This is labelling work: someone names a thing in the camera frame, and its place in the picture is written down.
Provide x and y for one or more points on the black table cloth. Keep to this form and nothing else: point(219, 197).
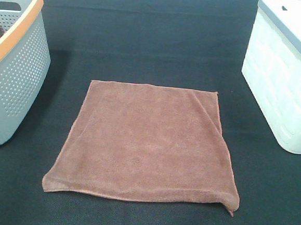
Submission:
point(197, 44)

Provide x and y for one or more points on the grey perforated laundry basket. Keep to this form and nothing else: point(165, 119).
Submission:
point(24, 61)

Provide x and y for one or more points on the brown microfibre towel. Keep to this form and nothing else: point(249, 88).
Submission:
point(146, 143)

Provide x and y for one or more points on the white basket with grey rim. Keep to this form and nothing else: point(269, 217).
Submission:
point(272, 68)

